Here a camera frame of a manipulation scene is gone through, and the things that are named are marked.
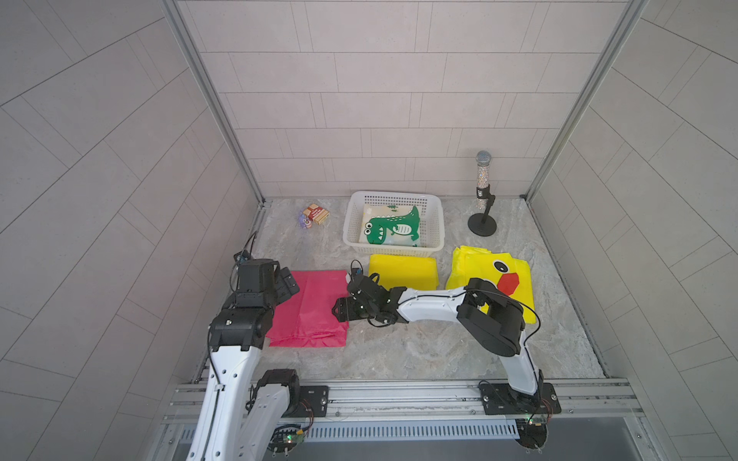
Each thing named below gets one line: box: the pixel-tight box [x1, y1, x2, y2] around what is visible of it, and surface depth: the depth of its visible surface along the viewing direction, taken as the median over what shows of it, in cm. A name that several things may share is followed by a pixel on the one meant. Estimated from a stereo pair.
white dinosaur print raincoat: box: [359, 203, 421, 247], surface depth 102 cm
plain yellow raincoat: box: [369, 253, 440, 291], surface depth 98 cm
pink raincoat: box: [265, 269, 350, 348], surface depth 82 cm
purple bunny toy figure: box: [298, 210, 313, 230], surface depth 108 cm
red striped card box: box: [302, 203, 330, 225], surface depth 111 cm
